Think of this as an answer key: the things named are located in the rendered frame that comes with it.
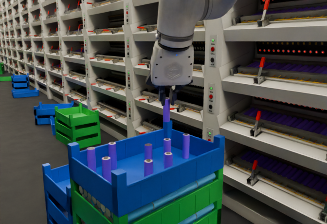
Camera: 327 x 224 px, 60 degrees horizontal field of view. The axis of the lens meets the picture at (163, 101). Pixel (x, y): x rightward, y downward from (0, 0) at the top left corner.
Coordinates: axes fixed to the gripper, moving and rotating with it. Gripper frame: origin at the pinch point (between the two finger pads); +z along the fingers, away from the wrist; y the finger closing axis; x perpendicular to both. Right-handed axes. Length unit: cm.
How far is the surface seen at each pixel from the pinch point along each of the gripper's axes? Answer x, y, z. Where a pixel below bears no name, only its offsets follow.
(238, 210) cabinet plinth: 0, 36, 60
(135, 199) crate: -28.5, -11.5, 1.7
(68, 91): 189, -52, 128
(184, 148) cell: -10.7, 3.2, 8.7
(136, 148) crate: -6.4, -8.4, 12.1
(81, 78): 160, -35, 95
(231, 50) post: 35.2, 33.5, 4.8
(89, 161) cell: -15.3, -19.9, 5.6
